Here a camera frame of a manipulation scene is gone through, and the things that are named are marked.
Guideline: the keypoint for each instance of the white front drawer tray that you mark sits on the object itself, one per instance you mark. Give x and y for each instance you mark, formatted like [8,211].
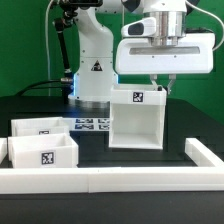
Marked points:
[43,151]

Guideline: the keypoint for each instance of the white marker tag sheet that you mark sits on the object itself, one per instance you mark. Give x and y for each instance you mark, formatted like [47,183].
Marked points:
[87,124]

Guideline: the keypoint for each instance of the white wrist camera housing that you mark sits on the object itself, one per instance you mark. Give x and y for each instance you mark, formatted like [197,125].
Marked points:
[141,28]

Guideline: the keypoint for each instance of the white drawer cabinet box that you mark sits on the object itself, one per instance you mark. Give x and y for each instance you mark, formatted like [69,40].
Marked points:
[137,114]

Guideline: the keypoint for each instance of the white drawer tray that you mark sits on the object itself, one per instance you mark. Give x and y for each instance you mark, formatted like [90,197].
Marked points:
[38,126]
[43,151]

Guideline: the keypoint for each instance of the white obstacle fence frame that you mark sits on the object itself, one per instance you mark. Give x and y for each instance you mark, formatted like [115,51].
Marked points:
[206,175]

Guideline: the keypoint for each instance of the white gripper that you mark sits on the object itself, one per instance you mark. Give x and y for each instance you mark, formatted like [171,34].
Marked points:
[192,55]

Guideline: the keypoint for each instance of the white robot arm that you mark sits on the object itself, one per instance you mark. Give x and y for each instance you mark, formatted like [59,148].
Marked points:
[157,44]

